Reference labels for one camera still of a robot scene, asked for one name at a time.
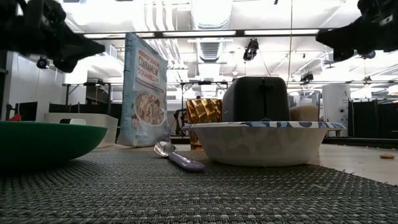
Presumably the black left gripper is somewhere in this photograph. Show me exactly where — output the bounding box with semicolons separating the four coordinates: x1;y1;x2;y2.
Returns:
0;0;106;74

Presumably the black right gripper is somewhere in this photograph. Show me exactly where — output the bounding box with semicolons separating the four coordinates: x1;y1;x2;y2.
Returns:
315;0;398;62

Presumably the cinnamon squares cereal box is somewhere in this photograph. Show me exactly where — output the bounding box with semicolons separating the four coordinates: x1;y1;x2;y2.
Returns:
117;32;171;147

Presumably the green plate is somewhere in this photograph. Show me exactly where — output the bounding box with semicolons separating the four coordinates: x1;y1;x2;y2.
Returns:
0;120;108;169

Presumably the blue patterned paper bowl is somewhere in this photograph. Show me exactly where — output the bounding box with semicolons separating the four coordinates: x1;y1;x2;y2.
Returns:
182;121;346;167

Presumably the spoon with lilac handle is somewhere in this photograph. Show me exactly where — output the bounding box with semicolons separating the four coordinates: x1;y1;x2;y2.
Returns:
154;141;206;174

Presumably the black monitor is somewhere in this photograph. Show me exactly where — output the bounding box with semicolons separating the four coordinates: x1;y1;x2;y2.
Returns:
15;101;39;121

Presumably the white plastic tray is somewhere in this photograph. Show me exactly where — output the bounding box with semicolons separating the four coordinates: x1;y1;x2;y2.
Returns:
43;112;119;146

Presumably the clear glass of milk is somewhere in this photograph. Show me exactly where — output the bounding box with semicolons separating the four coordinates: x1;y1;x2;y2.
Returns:
288;89;322;123

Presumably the black room partition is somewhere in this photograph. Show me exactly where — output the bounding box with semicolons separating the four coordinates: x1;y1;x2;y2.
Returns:
348;99;398;139

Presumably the black toaster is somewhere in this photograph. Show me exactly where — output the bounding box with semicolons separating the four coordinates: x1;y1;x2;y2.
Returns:
221;76;290;123

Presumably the amber faceted glass tumbler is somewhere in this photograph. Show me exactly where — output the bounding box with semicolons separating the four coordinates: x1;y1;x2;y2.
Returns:
185;98;223;151

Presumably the grey woven placemat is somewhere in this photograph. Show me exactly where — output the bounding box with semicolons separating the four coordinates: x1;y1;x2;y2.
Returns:
0;151;398;223

